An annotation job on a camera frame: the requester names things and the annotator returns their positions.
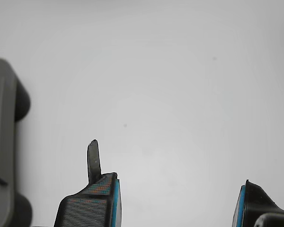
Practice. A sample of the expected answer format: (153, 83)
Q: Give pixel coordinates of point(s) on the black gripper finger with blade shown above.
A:
(85, 210)

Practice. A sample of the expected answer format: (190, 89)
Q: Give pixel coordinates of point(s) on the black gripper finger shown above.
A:
(255, 203)

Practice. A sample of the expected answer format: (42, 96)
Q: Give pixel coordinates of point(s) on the gray box with edge tabs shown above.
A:
(2, 118)

